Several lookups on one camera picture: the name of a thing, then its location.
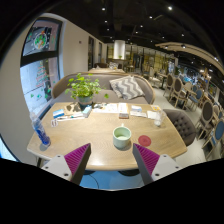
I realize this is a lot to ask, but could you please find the dark tufted armchair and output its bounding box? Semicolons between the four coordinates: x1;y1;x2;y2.
163;108;198;147

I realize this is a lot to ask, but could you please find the white printed leaflet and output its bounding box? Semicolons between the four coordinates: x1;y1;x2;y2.
92;102;129;114

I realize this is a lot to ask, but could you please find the white paper sheet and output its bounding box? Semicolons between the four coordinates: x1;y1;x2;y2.
129;110;148;118

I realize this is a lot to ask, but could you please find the potted green plant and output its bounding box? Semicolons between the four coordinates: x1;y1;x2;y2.
64;72;110;107

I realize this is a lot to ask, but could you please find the small light blue box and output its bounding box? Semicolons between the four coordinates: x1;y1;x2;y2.
81;104;93;118

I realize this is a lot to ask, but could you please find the dark-framed decorated window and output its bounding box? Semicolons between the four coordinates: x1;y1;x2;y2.
19;16;64;118

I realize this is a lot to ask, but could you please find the clear plastic cup with straw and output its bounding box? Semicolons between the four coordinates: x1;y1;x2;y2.
153;106;167;128

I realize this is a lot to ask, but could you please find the curved grey sofa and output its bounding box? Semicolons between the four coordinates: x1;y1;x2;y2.
50;71;157;105

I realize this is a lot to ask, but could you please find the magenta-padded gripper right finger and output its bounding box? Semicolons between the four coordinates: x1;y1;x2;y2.
132;143;183;186

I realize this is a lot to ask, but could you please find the blue white tissue pack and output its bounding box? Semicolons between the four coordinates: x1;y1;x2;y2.
52;108;66;120

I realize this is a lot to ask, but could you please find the clear blue-labelled drink bottle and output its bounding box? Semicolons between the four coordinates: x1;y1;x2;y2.
29;111;52;148

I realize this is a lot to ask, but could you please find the flat round red coaster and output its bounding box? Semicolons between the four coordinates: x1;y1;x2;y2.
137;134;153;148

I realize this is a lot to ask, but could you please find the grey white zigzag cushion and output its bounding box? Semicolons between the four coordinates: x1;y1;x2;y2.
109;75;146;101

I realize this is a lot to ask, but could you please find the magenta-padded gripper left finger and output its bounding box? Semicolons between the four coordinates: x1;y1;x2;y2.
40;143;92;186

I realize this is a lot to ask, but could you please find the pale green mug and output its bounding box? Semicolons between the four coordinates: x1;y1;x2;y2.
112;123;133;150

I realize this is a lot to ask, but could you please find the group of dining chairs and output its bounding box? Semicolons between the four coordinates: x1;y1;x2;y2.
164;71;224;161

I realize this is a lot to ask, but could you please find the white blue card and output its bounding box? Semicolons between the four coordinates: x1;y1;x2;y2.
130;105;144;113

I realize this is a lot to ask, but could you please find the group of ceiling lights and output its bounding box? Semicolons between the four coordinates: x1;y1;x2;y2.
99;4;221;63

